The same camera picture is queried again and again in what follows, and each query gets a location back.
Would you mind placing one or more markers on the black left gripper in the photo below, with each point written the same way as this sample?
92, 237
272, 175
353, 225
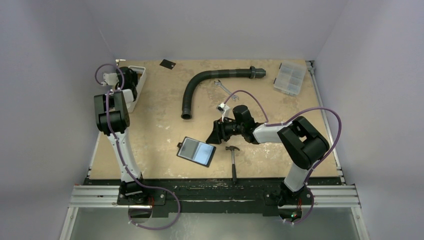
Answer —
134, 76

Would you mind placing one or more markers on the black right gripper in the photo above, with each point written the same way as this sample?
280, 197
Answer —
223, 131

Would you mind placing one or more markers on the black card holder wallet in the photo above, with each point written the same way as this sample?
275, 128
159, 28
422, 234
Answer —
196, 151

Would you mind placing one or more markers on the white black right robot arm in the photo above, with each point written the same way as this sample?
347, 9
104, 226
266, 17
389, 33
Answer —
304, 144

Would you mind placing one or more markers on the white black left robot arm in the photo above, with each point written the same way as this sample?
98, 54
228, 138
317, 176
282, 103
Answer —
113, 120

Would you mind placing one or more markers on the white plastic tray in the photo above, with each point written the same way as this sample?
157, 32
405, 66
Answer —
137, 87

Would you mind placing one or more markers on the silver wrench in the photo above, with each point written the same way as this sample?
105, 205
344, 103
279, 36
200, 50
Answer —
218, 83

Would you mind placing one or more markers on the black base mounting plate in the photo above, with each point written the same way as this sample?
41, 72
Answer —
215, 195

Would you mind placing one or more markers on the clear plastic organizer box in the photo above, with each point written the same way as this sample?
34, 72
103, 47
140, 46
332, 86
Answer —
290, 78

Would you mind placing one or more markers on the black handled hammer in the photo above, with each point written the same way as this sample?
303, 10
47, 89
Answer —
232, 149

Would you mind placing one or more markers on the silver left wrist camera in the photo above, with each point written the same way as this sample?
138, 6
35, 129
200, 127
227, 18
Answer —
110, 79

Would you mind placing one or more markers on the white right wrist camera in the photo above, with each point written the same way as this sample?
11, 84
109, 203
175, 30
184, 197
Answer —
224, 110

